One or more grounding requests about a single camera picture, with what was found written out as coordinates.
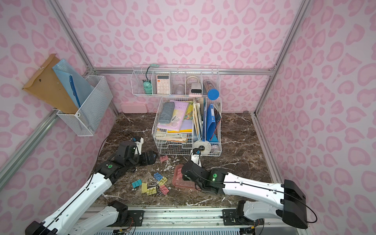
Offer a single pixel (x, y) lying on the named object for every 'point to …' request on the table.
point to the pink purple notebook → (180, 108)
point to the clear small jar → (180, 89)
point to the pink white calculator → (163, 84)
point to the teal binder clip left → (137, 183)
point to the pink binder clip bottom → (163, 189)
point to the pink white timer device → (196, 89)
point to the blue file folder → (211, 121)
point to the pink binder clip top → (164, 158)
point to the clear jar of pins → (216, 149)
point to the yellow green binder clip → (162, 181)
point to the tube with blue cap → (213, 93)
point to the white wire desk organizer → (182, 124)
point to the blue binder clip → (157, 176)
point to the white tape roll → (207, 146)
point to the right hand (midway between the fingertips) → (183, 168)
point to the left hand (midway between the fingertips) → (150, 152)
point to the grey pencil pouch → (167, 112)
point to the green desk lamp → (147, 84)
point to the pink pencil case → (134, 107)
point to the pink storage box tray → (178, 181)
